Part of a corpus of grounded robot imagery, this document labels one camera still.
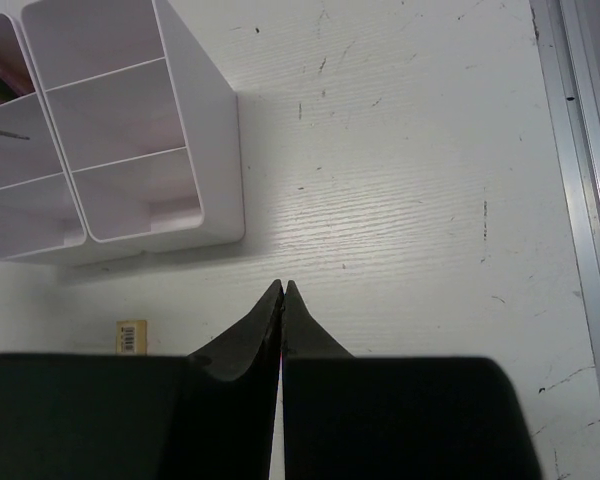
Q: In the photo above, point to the black handled scissors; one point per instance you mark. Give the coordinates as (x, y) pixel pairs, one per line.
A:
(11, 135)

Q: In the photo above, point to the small wooden sharpener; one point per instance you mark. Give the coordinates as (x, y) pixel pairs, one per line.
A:
(131, 337)

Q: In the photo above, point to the left white divided container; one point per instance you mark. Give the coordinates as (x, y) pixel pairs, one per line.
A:
(39, 218)

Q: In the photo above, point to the white divided container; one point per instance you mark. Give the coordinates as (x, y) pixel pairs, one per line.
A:
(147, 124)
(39, 218)

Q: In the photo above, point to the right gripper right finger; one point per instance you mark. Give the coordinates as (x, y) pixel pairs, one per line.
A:
(348, 417)

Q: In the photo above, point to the right white divided container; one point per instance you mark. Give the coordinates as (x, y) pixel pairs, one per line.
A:
(147, 124)

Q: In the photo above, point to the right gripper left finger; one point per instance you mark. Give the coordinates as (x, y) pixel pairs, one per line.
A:
(206, 415)

